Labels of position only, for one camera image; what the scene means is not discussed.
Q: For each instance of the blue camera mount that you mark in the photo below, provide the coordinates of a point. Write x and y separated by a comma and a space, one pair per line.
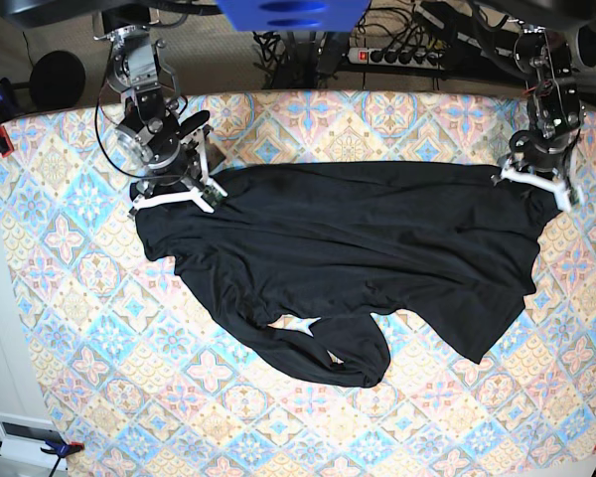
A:
294, 15

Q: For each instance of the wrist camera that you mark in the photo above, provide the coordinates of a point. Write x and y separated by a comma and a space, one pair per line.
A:
213, 195
571, 200

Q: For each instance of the upper left table clamp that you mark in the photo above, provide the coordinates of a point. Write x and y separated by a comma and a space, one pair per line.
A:
7, 111

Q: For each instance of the white wall outlet box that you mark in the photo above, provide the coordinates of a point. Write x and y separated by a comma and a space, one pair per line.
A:
23, 438

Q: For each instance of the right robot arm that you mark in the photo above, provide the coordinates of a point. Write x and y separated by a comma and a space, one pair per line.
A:
170, 152

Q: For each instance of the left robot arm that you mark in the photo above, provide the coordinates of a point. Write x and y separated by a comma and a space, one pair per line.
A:
525, 39

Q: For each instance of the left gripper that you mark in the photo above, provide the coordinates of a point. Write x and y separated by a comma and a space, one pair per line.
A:
547, 164

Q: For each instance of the white power strip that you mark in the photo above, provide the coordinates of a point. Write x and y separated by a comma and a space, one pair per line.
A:
405, 58

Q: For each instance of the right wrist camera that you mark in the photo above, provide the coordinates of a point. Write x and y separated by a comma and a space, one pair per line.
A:
213, 195

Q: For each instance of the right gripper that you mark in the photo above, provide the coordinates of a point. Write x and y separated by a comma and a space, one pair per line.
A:
189, 175

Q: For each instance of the lower left table clamp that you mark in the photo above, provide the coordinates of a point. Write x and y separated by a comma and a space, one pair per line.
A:
54, 449

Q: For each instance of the patterned tablecloth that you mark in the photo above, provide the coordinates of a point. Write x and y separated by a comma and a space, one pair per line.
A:
131, 366

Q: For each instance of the black round stool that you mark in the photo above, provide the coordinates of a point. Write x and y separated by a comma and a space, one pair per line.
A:
57, 81

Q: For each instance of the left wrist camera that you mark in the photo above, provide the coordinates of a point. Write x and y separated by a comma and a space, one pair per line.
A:
571, 200

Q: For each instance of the black t-shirt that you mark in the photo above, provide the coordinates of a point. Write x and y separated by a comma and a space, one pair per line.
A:
298, 259

